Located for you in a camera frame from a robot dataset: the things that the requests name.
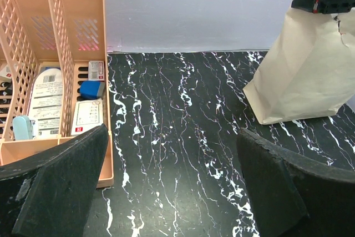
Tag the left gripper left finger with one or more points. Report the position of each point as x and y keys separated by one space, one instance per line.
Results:
x=51 y=193

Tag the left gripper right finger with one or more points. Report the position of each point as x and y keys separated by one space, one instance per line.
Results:
x=293 y=195

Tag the brown paper bag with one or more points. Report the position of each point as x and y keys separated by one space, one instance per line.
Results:
x=309 y=70

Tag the white box red label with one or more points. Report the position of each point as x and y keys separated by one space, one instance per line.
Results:
x=88 y=114

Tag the white bottle with label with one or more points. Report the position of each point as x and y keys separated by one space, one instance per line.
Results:
x=46 y=103

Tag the blue stamp block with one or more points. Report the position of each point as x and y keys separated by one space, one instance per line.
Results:
x=92 y=90

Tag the small barcode box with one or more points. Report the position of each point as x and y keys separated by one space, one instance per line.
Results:
x=96 y=70

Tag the orange plastic file organizer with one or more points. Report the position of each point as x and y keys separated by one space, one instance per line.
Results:
x=47 y=33

